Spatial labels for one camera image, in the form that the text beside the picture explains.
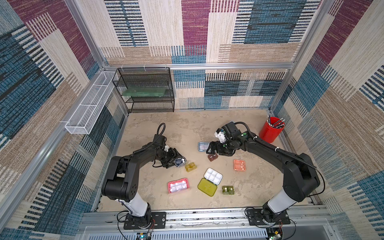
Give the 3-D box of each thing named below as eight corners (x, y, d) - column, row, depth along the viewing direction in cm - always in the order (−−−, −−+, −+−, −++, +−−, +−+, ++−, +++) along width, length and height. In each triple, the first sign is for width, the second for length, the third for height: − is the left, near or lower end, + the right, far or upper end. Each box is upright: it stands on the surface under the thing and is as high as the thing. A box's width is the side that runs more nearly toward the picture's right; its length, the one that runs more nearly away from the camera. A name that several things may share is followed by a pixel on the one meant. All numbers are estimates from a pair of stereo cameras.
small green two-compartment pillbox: (223, 195, 82) (224, 193, 79) (222, 188, 85) (223, 185, 82) (233, 195, 82) (235, 193, 79) (232, 188, 85) (234, 185, 82)
